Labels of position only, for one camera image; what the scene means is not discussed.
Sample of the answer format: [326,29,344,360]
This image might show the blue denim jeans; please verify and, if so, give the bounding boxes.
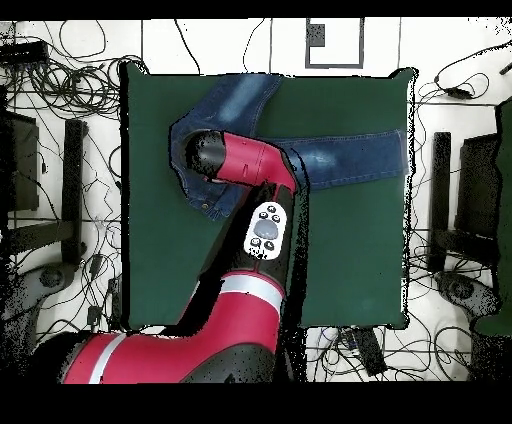
[168,72,410,223]

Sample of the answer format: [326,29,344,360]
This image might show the dark green table cloth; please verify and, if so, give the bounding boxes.
[119,61,419,331]

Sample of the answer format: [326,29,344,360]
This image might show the black power strip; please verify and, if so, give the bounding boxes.
[107,277,124,333]
[0,40,50,64]
[349,326,388,377]

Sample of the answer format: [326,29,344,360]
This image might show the black stand base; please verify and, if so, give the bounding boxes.
[427,131,501,275]
[5,118,88,267]

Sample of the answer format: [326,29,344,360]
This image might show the grey wheeled chair base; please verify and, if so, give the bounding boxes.
[434,270,501,321]
[0,261,79,383]

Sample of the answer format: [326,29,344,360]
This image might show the black box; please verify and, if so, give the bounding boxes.
[454,133,501,238]
[0,110,40,213]

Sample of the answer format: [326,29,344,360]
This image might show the dark green spare cloth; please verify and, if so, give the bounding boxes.
[473,97,512,337]

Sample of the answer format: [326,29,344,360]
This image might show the grey square floor frame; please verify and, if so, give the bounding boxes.
[304,17,366,70]

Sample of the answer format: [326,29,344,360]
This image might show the black cable tangle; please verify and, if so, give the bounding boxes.
[3,19,147,121]

